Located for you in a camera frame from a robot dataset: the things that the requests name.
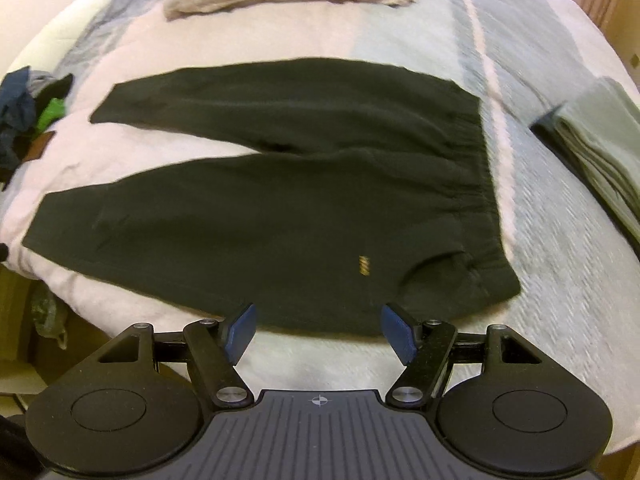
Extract green garment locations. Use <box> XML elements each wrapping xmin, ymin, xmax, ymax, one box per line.
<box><xmin>37</xmin><ymin>99</ymin><xmax>67</xmax><ymax>130</ymax></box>

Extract pile of dark clothes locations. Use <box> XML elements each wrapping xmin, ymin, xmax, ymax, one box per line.
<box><xmin>0</xmin><ymin>69</ymin><xmax>57</xmax><ymax>184</ymax></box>

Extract black garment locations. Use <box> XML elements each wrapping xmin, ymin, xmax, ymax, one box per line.
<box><xmin>34</xmin><ymin>73</ymin><xmax>75</xmax><ymax>103</ymax></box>

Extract striped bed blanket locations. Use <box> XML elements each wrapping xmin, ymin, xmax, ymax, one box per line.
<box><xmin>0</xmin><ymin>0</ymin><xmax>640</xmax><ymax>456</ymax></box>

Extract folded dark cloth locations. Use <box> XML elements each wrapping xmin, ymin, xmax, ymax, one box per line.
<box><xmin>530</xmin><ymin>110</ymin><xmax>640</xmax><ymax>261</ymax></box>

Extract folded grey-green cloth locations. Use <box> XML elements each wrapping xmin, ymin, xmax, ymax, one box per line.
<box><xmin>552</xmin><ymin>76</ymin><xmax>640</xmax><ymax>256</ymax></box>

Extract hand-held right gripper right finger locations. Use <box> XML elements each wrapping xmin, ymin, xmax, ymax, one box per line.
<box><xmin>380</xmin><ymin>302</ymin><xmax>544</xmax><ymax>406</ymax></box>

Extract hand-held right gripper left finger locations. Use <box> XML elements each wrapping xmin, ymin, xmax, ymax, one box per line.
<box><xmin>98</xmin><ymin>302</ymin><xmax>259</xmax><ymax>407</ymax></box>

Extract black pants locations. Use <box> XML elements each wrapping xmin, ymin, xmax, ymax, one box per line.
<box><xmin>21</xmin><ymin>57</ymin><xmax>522</xmax><ymax>338</ymax></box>

